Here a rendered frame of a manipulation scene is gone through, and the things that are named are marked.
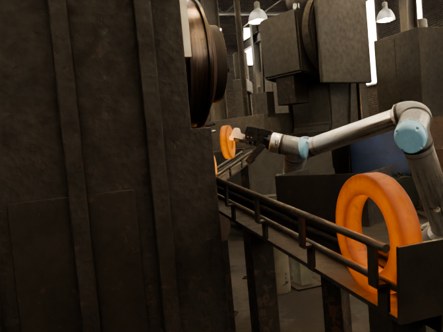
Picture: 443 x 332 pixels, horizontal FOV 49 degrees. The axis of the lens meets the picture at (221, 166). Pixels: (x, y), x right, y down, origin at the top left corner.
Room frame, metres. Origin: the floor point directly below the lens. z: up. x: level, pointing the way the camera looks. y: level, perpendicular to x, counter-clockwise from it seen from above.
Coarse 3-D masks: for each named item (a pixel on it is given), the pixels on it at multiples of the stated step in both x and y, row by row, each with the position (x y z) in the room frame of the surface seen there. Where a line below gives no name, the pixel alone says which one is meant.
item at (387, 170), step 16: (288, 176) 1.34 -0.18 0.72; (304, 176) 1.31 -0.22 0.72; (320, 176) 1.28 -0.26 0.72; (336, 176) 1.25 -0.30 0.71; (352, 176) 1.22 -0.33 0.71; (288, 192) 1.34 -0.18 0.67; (304, 192) 1.31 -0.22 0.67; (320, 192) 1.28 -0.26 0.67; (336, 192) 1.25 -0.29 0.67; (304, 208) 1.31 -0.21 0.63; (320, 208) 1.28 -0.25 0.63; (368, 208) 1.20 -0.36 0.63; (368, 224) 1.20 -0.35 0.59; (336, 288) 1.34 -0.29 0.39; (336, 304) 1.35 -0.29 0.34; (336, 320) 1.35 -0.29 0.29
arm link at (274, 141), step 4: (272, 136) 2.14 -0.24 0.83; (276, 136) 2.13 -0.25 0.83; (280, 136) 2.13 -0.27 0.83; (272, 140) 2.13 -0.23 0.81; (276, 140) 2.13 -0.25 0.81; (272, 144) 2.13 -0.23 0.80; (276, 144) 2.12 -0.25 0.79; (272, 148) 2.14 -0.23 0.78; (276, 148) 2.13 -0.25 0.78; (272, 152) 2.16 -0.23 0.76; (276, 152) 2.15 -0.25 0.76
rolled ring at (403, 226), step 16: (368, 176) 0.71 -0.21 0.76; (384, 176) 0.70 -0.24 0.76; (352, 192) 0.75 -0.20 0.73; (368, 192) 0.71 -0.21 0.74; (384, 192) 0.67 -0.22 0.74; (400, 192) 0.67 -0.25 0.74; (336, 208) 0.80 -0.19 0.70; (352, 208) 0.77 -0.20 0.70; (384, 208) 0.67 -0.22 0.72; (400, 208) 0.65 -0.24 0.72; (352, 224) 0.78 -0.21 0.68; (400, 224) 0.64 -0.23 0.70; (416, 224) 0.65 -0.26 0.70; (352, 240) 0.78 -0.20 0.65; (400, 240) 0.64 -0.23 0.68; (416, 240) 0.64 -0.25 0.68; (352, 256) 0.77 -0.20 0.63; (352, 272) 0.77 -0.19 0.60; (384, 272) 0.68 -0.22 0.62; (368, 288) 0.73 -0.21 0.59
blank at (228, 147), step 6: (222, 126) 2.21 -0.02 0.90; (228, 126) 2.21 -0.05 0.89; (222, 132) 2.17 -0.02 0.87; (228, 132) 2.19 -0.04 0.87; (222, 138) 2.16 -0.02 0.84; (228, 138) 2.18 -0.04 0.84; (222, 144) 2.16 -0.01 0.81; (228, 144) 2.17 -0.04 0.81; (234, 144) 2.27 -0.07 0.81; (222, 150) 2.17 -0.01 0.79; (228, 150) 2.16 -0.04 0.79; (234, 150) 2.26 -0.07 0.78; (228, 156) 2.19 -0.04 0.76
